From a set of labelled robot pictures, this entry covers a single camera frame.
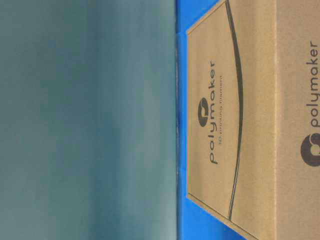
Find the brown polymaker cardboard box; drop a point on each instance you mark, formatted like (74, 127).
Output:
(297, 119)

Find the blue table mat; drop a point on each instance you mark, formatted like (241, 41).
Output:
(182, 212)

